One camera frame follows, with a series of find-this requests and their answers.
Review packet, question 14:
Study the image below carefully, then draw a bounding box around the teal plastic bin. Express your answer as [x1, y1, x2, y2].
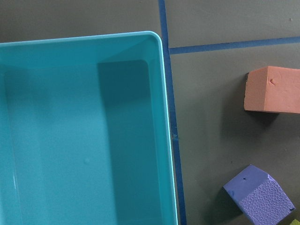
[0, 31, 178, 225]

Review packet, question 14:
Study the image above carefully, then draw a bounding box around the orange foam block left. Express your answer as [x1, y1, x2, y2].
[244, 66, 300, 114]

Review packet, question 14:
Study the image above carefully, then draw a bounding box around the purple foam block left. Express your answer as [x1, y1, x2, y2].
[223, 165, 296, 225]

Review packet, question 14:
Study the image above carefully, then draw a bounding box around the yellow foam block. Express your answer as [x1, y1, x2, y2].
[289, 219, 300, 225]

